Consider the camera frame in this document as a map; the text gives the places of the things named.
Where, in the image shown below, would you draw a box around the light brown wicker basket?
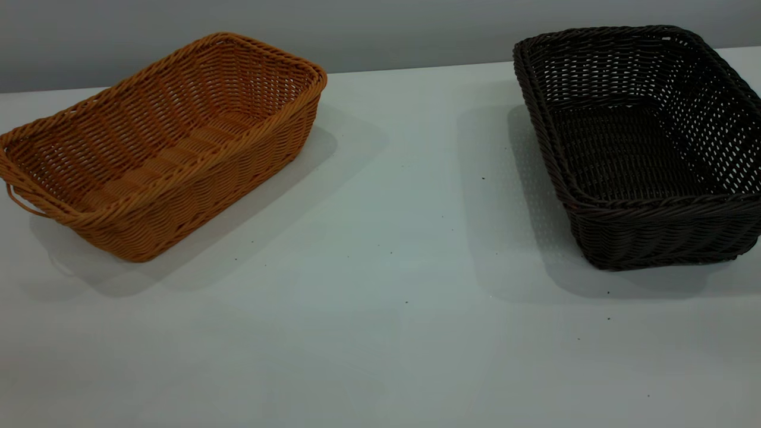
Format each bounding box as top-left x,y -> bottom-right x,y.
0,32 -> 328,263

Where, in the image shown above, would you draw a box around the dark brown wicker basket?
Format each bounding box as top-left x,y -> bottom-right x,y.
513,24 -> 761,272

